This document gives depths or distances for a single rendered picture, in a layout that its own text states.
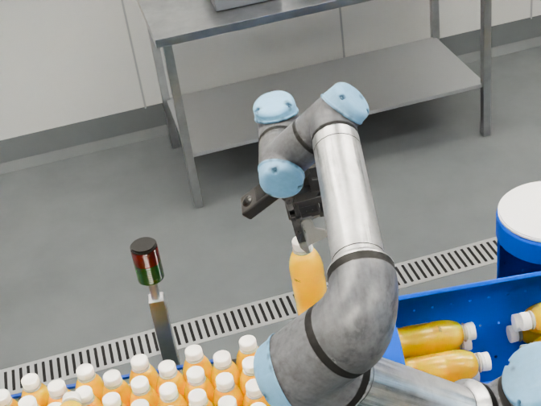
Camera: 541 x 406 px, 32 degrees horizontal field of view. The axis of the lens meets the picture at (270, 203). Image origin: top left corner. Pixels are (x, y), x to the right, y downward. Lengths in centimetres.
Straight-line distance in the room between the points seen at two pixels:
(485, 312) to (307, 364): 98
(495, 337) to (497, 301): 9
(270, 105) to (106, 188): 333
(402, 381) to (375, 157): 343
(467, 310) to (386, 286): 93
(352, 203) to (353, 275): 13
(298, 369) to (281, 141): 43
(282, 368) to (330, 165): 32
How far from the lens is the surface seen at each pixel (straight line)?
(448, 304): 218
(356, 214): 137
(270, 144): 160
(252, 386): 206
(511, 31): 584
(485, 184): 460
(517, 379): 158
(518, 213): 260
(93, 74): 519
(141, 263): 224
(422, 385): 149
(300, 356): 131
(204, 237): 442
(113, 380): 216
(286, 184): 157
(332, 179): 142
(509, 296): 222
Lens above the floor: 253
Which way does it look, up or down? 34 degrees down
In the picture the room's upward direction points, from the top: 8 degrees counter-clockwise
